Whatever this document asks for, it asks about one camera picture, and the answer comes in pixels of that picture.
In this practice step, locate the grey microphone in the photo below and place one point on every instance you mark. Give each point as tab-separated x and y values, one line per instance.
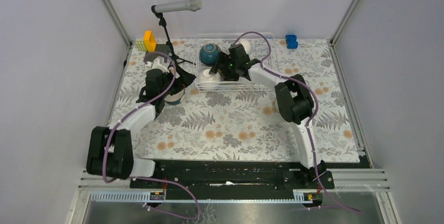
186	5

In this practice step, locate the floral patterned table mat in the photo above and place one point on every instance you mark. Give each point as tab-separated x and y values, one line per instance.
245	125

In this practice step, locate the white ribbed bowl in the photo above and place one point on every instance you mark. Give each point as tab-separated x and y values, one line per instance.
207	81
246	45

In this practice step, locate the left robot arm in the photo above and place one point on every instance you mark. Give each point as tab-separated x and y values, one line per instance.
110	152

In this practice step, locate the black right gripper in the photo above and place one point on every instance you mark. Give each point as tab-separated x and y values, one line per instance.
224	59

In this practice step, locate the orange toy block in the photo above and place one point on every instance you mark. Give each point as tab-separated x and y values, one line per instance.
149	41

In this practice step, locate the dark blue ceramic bowl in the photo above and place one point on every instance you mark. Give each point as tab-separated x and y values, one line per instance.
208	53

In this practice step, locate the yellow-green toy block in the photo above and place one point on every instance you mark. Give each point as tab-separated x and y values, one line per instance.
140	45

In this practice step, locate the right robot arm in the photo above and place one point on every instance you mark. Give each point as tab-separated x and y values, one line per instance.
296	102

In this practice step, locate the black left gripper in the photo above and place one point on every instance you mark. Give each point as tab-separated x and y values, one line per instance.
184	78

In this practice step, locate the teal bowl white interior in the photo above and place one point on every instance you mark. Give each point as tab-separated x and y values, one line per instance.
174	99

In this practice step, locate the white ribbed bowl front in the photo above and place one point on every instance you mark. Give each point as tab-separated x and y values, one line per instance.
207	81

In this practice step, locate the white wire dish rack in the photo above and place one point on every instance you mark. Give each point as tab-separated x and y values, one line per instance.
263	49

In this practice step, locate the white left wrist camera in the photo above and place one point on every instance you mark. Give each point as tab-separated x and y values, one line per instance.
158	63

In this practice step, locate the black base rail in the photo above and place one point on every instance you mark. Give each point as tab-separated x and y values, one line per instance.
235	180

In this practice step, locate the blue toy block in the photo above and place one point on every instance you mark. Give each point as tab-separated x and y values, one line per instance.
291	41

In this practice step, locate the black microphone tripod stand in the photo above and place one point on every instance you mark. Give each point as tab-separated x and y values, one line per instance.
163	24

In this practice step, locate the grey toy baseplate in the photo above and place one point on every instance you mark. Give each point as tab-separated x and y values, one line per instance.
164	48

